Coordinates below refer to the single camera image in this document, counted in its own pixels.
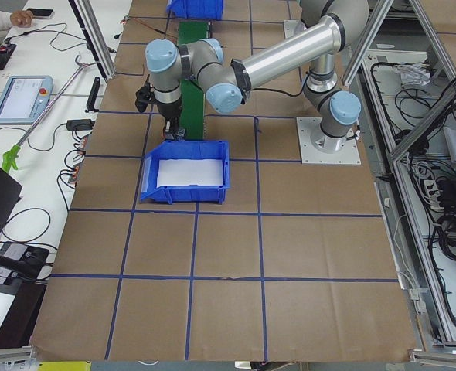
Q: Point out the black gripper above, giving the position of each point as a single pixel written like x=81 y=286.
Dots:
x=169 y=111

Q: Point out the aluminium frame post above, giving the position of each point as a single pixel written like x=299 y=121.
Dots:
x=84 y=13

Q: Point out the teach pendant tablet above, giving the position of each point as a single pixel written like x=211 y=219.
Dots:
x=24 y=99

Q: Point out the brown paper table cover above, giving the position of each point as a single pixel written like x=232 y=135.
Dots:
x=295 y=265

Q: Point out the white foam pad left bin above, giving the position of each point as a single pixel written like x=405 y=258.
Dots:
x=188 y=172

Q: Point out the left blue plastic bin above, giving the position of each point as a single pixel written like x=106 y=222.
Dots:
x=195 y=150

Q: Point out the blue plastic bin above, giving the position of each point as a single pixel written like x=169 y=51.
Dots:
x=196 y=9
x=195 y=150

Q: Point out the person hand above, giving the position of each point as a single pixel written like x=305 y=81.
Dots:
x=21 y=18

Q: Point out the green conveyor belt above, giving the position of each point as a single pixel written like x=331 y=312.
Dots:
x=193 y=101

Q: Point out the right blue plastic bin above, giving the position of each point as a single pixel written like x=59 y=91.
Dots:
x=196 y=9

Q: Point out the reacher grabber tool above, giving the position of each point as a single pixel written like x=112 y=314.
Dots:
x=9 y=157

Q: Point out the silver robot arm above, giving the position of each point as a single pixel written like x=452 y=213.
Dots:
x=330 y=26

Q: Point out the black power adapter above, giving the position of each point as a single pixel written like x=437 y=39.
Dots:
x=80 y=124

